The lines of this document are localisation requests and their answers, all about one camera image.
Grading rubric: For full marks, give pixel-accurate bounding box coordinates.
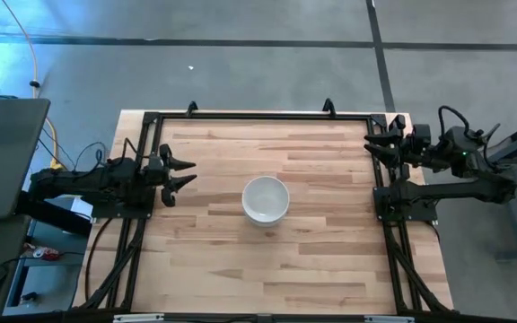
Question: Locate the red drink can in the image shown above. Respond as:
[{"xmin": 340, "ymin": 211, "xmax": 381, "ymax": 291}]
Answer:
[{"xmin": 31, "ymin": 245, "xmax": 61, "ymax": 263}]

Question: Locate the white bracket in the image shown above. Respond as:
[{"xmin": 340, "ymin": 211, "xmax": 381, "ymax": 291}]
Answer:
[
  {"xmin": 112, "ymin": 313, "xmax": 165, "ymax": 323},
  {"xmin": 364, "ymin": 315, "xmax": 416, "ymax": 323}
]

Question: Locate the grey desk top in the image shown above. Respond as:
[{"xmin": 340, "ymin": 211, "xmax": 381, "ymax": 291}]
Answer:
[{"xmin": 0, "ymin": 98, "xmax": 52, "ymax": 221}]

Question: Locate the black aluminium table frame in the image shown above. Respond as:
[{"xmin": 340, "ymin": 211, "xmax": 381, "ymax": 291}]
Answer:
[{"xmin": 72, "ymin": 109, "xmax": 455, "ymax": 316}]

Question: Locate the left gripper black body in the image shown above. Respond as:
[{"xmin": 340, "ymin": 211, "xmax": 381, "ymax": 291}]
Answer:
[{"xmin": 143, "ymin": 153, "xmax": 171, "ymax": 189}]

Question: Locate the thick black cable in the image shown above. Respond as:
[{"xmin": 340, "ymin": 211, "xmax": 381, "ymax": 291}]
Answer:
[{"xmin": 83, "ymin": 217, "xmax": 115, "ymax": 302}]

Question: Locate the thin black cable loop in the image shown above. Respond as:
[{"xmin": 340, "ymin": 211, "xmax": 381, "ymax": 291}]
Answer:
[{"xmin": 70, "ymin": 141, "xmax": 110, "ymax": 177}]

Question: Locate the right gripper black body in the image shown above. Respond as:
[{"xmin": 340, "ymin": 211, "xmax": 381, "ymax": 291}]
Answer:
[{"xmin": 396, "ymin": 123, "xmax": 434, "ymax": 166}]

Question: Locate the small white box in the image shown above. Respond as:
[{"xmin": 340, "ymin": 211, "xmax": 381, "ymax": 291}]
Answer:
[{"xmin": 70, "ymin": 197, "xmax": 94, "ymax": 221}]

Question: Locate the yellow cable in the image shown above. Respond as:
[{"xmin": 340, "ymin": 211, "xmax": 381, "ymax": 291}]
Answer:
[{"xmin": 0, "ymin": 0, "xmax": 66, "ymax": 174}]

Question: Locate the grey low shelf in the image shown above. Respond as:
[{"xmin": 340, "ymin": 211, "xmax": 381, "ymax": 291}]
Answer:
[{"xmin": 3, "ymin": 219, "xmax": 90, "ymax": 316}]

